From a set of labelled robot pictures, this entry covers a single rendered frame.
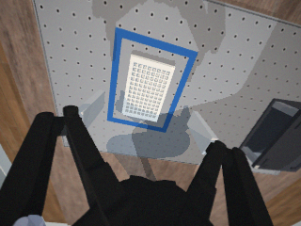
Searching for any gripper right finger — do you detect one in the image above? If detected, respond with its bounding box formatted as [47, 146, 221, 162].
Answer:
[174, 110, 274, 226]

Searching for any blue tape rectangle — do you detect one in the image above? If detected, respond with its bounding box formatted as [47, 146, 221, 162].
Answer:
[107, 27, 198, 133]

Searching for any dark grey rectangular frame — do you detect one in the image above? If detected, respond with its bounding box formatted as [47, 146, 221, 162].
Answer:
[239, 98, 301, 172]

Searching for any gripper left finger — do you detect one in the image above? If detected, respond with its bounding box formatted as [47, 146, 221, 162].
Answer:
[0, 89, 145, 226]

